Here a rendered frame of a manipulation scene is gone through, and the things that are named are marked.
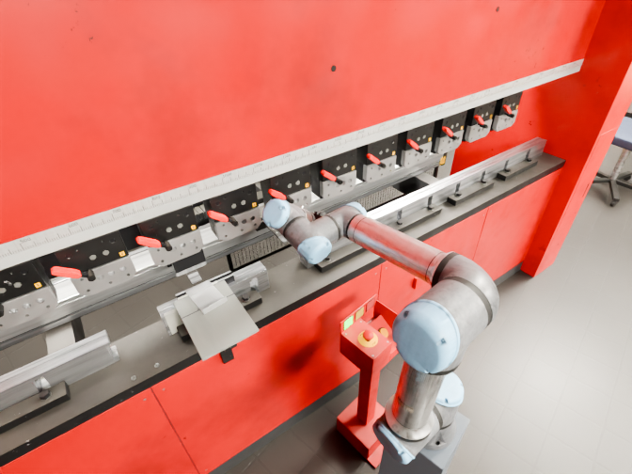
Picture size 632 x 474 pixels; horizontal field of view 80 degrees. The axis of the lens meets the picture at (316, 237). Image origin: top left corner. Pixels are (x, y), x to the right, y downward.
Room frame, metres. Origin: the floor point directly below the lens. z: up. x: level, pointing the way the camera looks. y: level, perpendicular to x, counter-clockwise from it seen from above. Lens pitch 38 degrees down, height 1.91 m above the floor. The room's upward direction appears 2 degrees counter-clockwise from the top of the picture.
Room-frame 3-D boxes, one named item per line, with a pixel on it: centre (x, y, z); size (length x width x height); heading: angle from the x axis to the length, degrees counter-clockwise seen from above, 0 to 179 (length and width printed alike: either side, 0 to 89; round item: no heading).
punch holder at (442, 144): (1.55, -0.58, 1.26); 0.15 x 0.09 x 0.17; 123
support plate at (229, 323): (0.78, 0.33, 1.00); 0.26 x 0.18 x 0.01; 33
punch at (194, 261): (0.91, 0.41, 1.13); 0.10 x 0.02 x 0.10; 123
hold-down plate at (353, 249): (1.19, -0.13, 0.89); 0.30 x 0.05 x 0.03; 123
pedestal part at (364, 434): (0.85, -0.22, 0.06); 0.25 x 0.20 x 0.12; 42
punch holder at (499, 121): (1.76, -0.91, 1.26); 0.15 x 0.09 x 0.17; 123
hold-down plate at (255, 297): (0.88, 0.35, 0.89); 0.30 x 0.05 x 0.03; 123
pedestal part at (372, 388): (0.87, -0.20, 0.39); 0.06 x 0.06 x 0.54; 42
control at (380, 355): (0.87, -0.20, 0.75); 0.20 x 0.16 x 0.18; 132
